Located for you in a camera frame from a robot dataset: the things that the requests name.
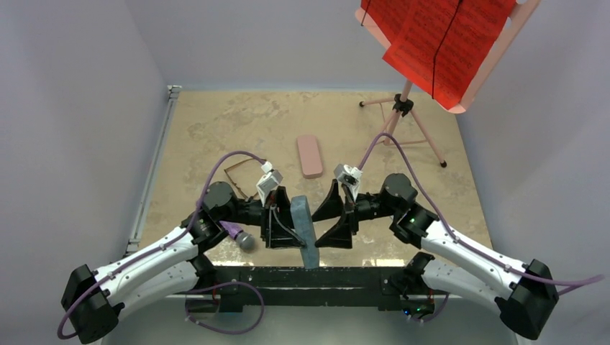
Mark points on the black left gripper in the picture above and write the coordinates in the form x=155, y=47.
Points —
x=273, y=231

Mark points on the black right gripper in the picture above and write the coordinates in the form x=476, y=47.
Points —
x=339, y=236

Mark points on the grey glasses case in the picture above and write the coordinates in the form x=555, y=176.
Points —
x=304, y=228

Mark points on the pink glasses case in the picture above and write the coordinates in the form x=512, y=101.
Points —
x=309, y=156

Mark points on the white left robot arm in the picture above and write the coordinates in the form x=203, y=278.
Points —
x=94, y=300

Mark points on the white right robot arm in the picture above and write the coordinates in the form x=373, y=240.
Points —
x=521, y=293

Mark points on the red sheet music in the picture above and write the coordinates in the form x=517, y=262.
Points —
x=439, y=45

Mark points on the pink music stand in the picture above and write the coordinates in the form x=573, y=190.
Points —
x=403, y=103

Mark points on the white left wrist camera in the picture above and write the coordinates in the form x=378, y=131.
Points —
x=270, y=180

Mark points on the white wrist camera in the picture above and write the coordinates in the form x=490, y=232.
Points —
x=349, y=176
x=270, y=180

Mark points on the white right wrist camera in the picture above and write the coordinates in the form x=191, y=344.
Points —
x=349, y=176

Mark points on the brown frame glasses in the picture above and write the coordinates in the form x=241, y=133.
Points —
x=243, y=176

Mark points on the aluminium frame rail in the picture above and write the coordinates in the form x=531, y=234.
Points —
x=138, y=224

